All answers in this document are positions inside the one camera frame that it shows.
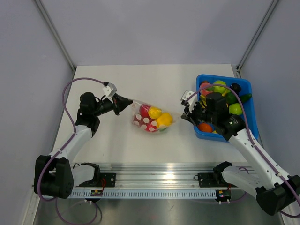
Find right aluminium frame post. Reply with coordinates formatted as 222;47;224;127
236;0;281;73

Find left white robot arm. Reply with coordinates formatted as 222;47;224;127
34;92;133;200

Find aluminium frame post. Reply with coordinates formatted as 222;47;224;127
32;0;76;75
236;0;281;73

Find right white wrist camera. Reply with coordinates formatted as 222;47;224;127
180;90;197;111

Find dark purple mangosteen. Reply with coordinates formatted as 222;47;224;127
230;83;241;94

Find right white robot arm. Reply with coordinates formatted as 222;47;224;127
181;91;300;215

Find yellow bell pepper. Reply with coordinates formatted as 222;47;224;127
156;112;173;128

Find green apple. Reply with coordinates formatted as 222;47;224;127
213;80;226;94

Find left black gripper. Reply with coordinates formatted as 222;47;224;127
92;93;132;117

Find light green lime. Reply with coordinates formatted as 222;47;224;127
228;103;243;115

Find white slotted cable duct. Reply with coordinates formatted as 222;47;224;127
69;189;216;199

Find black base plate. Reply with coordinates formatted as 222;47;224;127
193;172;231;188
77;172;117;188

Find blue plastic bin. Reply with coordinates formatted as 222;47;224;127
194;74;258;142

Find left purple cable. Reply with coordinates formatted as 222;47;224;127
37;77;109;222

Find green cucumber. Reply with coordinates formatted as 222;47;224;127
240;93;252;103

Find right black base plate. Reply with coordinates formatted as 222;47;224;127
193;172;231;188

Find right small circuit board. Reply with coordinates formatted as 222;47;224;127
216;190;232;202

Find dark green avocado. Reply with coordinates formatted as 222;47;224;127
225;92;238;105

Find aluminium rail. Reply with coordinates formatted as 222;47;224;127
98;163;212;189

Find orange persimmon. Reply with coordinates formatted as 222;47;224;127
197;122;213;133

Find pink peach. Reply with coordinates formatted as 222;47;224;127
199;81;213;97

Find red apple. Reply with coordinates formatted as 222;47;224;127
139;104;150;118

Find left small circuit board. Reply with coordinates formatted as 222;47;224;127
90;190;103;197

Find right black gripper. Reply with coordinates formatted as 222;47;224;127
182;100;217;126

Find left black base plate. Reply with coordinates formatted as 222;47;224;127
77;172;117;188

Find left aluminium frame post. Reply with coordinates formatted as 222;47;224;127
32;0;76;75

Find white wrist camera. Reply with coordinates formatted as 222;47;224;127
180;90;197;111
103;82;117;98

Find clear zip top bag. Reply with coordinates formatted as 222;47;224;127
131;100;180;133

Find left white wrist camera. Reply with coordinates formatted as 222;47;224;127
103;82;117;98

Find small circuit board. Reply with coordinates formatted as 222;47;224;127
216;190;232;202
90;190;103;197

